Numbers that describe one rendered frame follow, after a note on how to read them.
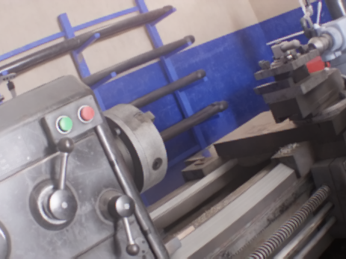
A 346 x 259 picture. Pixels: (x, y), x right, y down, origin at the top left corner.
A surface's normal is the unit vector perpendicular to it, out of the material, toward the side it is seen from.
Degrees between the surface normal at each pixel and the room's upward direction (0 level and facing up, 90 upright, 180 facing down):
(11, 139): 90
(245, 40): 90
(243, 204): 36
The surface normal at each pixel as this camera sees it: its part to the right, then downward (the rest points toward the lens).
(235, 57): 0.59, -0.15
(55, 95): 0.14, -0.75
